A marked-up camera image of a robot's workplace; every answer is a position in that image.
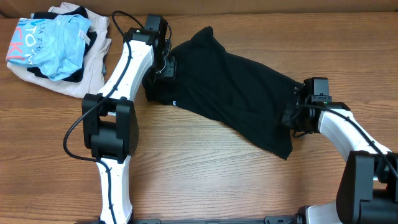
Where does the light blue printed shirt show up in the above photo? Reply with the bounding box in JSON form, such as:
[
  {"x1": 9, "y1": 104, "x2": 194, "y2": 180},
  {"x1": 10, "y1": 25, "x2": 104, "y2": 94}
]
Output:
[{"x1": 6, "y1": 14, "x2": 91, "y2": 81}]

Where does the black t-shirt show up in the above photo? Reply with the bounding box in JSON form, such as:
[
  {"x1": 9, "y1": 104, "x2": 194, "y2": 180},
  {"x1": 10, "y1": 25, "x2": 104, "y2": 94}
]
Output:
[{"x1": 142, "y1": 27, "x2": 303, "y2": 159}]

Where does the beige folded garment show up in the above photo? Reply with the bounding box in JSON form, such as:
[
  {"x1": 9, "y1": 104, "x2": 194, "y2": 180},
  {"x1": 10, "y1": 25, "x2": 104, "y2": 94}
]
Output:
[{"x1": 7, "y1": 10, "x2": 111, "y2": 98}]

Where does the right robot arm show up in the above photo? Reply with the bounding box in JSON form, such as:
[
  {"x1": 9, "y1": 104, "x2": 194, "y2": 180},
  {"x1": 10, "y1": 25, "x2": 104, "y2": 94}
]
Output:
[{"x1": 281, "y1": 77, "x2": 397, "y2": 223}]

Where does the black folded garment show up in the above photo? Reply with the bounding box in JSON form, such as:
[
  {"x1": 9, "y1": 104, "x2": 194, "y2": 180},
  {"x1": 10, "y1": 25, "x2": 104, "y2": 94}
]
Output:
[{"x1": 27, "y1": 6, "x2": 97, "y2": 83}]

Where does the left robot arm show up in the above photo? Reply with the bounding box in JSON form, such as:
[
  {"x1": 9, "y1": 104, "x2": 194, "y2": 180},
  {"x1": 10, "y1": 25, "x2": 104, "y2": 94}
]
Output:
[{"x1": 82, "y1": 14, "x2": 177, "y2": 223}]

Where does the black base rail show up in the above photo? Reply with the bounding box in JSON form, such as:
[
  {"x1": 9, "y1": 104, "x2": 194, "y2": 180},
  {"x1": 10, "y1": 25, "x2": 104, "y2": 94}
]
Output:
[{"x1": 131, "y1": 215, "x2": 303, "y2": 224}]

